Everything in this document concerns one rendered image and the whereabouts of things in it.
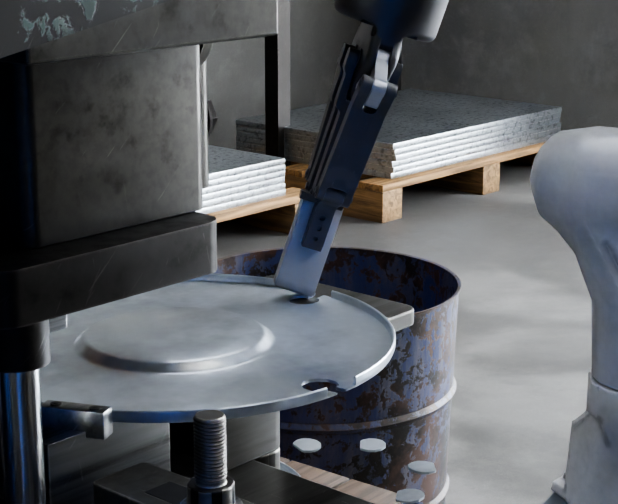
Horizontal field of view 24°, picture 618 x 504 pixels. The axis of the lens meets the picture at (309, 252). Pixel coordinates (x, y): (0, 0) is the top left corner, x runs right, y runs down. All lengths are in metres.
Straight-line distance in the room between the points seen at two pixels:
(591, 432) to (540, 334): 2.06
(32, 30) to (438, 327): 1.55
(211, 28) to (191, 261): 0.13
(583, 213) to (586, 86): 4.57
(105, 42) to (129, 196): 0.10
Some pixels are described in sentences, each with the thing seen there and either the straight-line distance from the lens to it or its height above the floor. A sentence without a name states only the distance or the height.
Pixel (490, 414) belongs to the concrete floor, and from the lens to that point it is 3.03.
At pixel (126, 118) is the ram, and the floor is 0.95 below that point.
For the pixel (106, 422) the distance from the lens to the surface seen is 0.82.
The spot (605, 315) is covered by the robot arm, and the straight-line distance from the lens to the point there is 1.45.
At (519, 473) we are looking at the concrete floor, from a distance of 2.75.
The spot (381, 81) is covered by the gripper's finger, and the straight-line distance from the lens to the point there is 0.98.
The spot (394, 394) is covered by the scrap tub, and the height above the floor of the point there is 0.36.
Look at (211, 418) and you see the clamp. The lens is 0.76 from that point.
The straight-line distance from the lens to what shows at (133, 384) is 0.89.
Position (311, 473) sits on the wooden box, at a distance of 1.85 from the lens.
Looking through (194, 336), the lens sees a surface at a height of 0.79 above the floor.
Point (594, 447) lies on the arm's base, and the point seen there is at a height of 0.52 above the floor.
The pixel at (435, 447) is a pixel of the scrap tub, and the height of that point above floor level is 0.25.
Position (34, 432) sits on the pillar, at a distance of 0.78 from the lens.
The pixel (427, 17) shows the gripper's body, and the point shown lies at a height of 0.98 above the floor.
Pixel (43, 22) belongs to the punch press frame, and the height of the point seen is 1.02.
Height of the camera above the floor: 1.08
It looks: 15 degrees down
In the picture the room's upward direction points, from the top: straight up
